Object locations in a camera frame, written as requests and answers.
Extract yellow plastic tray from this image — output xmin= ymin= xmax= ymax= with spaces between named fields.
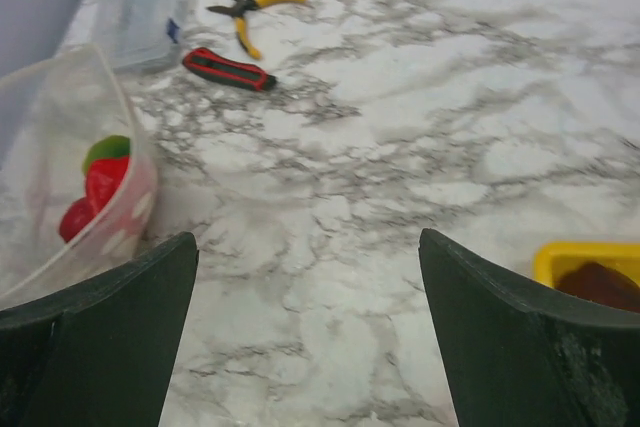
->
xmin=532 ymin=241 xmax=639 ymax=287

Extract clear zip top bag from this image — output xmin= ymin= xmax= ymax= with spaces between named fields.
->
xmin=1 ymin=44 xmax=158 ymax=309

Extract yellow green toy lemon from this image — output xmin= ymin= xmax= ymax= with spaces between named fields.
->
xmin=81 ymin=135 xmax=130 ymax=175

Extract dark red toy fruit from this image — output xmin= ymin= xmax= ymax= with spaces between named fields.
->
xmin=556 ymin=262 xmax=639 ymax=313

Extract red toy bell pepper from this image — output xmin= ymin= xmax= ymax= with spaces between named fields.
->
xmin=85 ymin=156 xmax=129 ymax=215

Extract clear plastic parts box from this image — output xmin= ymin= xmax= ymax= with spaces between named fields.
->
xmin=91 ymin=0 xmax=189 ymax=73

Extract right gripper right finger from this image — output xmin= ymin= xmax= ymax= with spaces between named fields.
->
xmin=419 ymin=229 xmax=639 ymax=427

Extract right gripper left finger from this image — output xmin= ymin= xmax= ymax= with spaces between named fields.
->
xmin=1 ymin=232 xmax=198 ymax=426

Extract yellow handled pliers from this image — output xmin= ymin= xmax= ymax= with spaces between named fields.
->
xmin=206 ymin=0 xmax=308 ymax=61

